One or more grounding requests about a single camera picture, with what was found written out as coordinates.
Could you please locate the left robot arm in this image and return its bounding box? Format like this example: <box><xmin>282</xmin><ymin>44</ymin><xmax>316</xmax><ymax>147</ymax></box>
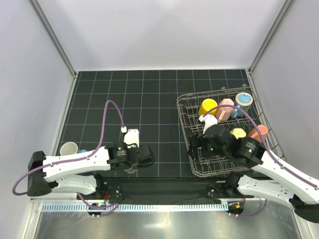
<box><xmin>27</xmin><ymin>141</ymin><xmax>155</xmax><ymax>197</ymax></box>

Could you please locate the grey wire dish rack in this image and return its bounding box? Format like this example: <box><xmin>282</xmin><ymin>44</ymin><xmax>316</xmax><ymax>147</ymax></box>
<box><xmin>176</xmin><ymin>86</ymin><xmax>286</xmax><ymax>178</ymax></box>

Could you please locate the yellow mug black handle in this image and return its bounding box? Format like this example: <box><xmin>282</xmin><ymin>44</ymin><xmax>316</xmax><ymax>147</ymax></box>
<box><xmin>198</xmin><ymin>98</ymin><xmax>218</xmax><ymax>116</ymax></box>

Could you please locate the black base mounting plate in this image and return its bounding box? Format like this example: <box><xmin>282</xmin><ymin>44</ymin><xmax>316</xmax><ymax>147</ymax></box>
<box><xmin>83</xmin><ymin>176</ymin><xmax>243</xmax><ymax>205</ymax></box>

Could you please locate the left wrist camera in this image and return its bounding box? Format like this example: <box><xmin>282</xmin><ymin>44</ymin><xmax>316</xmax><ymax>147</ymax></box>
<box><xmin>121</xmin><ymin>126</ymin><xmax>140</xmax><ymax>148</ymax></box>

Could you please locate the blue butterfly mug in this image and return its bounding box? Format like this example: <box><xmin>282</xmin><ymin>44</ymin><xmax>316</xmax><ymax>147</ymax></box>
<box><xmin>231</xmin><ymin>92</ymin><xmax>253</xmax><ymax>119</ymax></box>

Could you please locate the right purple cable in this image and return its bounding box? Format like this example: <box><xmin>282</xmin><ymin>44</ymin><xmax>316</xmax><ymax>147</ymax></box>
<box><xmin>202</xmin><ymin>104</ymin><xmax>319</xmax><ymax>219</ymax></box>

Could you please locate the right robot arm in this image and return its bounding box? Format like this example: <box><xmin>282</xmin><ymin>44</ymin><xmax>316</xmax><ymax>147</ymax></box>
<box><xmin>188</xmin><ymin>125</ymin><xmax>319</xmax><ymax>223</ymax></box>

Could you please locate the brown floral mug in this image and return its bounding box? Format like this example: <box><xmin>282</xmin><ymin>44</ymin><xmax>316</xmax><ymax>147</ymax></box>
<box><xmin>246</xmin><ymin>124</ymin><xmax>269</xmax><ymax>144</ymax></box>

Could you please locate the cream yellow faceted mug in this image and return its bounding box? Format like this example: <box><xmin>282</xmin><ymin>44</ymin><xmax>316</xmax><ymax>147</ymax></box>
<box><xmin>230</xmin><ymin>128</ymin><xmax>247</xmax><ymax>139</ymax></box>

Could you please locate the white slotted cable duct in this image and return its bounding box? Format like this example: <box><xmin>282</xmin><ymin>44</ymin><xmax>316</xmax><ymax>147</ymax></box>
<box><xmin>41</xmin><ymin>201</ymin><xmax>228</xmax><ymax>213</ymax></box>

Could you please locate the clear glass tumbler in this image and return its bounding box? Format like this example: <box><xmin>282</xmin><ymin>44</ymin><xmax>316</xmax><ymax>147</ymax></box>
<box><xmin>126</xmin><ymin>168</ymin><xmax>137</xmax><ymax>174</ymax></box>

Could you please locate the white mug blue handle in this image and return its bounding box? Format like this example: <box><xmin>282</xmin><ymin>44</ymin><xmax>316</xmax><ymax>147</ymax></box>
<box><xmin>59</xmin><ymin>142</ymin><xmax>87</xmax><ymax>156</ymax></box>

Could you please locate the pink faceted mug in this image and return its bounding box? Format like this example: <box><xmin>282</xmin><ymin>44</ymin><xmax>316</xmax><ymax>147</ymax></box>
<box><xmin>215</xmin><ymin>98</ymin><xmax>234</xmax><ymax>123</ymax></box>

